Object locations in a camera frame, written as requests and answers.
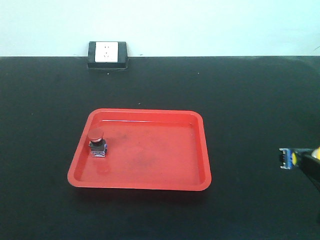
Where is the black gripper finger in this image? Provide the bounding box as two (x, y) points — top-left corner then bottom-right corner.
(299, 152), (320, 191)

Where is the yellow mushroom push button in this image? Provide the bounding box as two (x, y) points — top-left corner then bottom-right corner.
(278, 146), (320, 170)

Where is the red mushroom push button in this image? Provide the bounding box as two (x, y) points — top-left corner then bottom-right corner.
(87, 128), (108, 158)

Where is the red plastic tray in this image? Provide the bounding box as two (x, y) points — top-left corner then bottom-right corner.
(67, 108), (212, 191)

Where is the white wall socket black box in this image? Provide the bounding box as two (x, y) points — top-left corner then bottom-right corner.
(87, 41), (128, 69)

